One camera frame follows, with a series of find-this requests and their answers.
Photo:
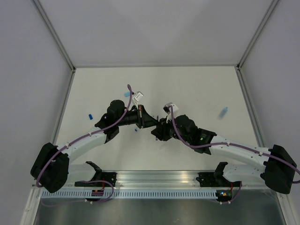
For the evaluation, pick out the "right aluminium frame post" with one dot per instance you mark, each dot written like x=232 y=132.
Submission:
x=266 y=17

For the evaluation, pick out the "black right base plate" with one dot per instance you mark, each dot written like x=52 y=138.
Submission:
x=214 y=180

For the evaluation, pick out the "translucent light blue cap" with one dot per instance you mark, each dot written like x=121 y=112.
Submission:
x=223 y=113

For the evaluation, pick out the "aluminium frame post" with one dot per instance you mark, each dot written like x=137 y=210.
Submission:
x=55 y=37
x=266 y=17

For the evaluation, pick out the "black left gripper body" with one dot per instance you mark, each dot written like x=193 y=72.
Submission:
x=139 y=113

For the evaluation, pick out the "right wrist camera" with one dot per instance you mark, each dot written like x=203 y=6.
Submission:
x=171 y=109

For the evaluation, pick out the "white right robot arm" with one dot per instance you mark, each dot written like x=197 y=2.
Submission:
x=273 y=167

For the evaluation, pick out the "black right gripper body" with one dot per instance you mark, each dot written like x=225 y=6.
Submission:
x=168 y=131

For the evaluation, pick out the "light blue pen cap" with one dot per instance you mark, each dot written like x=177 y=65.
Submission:
x=126 y=94

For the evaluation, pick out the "left aluminium frame post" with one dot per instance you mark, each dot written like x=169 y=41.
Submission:
x=55 y=37

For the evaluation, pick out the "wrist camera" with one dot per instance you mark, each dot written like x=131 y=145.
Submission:
x=136 y=98
x=171 y=109

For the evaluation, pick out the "aluminium mounting rail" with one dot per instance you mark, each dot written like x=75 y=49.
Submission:
x=158 y=179

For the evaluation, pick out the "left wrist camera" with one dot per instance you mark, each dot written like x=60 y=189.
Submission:
x=136 y=98

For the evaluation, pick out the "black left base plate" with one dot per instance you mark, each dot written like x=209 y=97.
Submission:
x=100 y=180

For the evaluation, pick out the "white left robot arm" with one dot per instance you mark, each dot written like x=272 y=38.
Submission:
x=53 y=166

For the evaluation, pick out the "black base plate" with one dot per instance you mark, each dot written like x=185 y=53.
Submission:
x=100 y=180
x=214 y=180

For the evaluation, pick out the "white slotted cable duct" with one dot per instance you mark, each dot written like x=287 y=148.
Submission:
x=133 y=194

